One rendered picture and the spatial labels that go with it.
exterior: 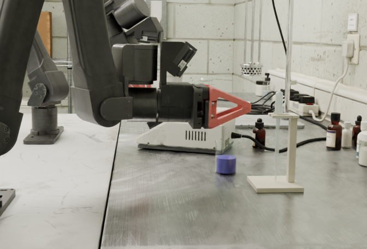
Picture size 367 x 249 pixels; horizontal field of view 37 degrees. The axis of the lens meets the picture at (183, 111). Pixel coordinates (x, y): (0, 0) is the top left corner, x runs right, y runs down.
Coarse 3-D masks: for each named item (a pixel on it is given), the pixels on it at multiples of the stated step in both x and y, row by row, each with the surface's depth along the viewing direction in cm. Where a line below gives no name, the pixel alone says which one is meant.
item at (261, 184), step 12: (288, 132) 95; (288, 144) 95; (288, 156) 95; (288, 168) 95; (252, 180) 96; (264, 180) 96; (276, 180) 97; (288, 180) 95; (264, 192) 92; (276, 192) 92
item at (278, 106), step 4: (280, 92) 93; (276, 96) 93; (280, 96) 93; (276, 100) 93; (280, 100) 93; (276, 104) 94; (280, 104) 93; (276, 108) 94; (280, 108) 93; (276, 112) 94; (280, 112) 94
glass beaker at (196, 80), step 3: (192, 78) 123; (195, 78) 122; (198, 78) 122; (201, 78) 127; (204, 78) 127; (192, 81) 123; (195, 81) 122; (198, 81) 122; (201, 81) 122; (204, 81) 122; (207, 81) 122; (210, 81) 123; (210, 84) 123
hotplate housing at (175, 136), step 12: (144, 132) 124; (156, 132) 123; (168, 132) 122; (180, 132) 121; (192, 132) 120; (204, 132) 120; (216, 132) 119; (228, 132) 123; (144, 144) 124; (156, 144) 123; (168, 144) 122; (180, 144) 122; (192, 144) 121; (204, 144) 120
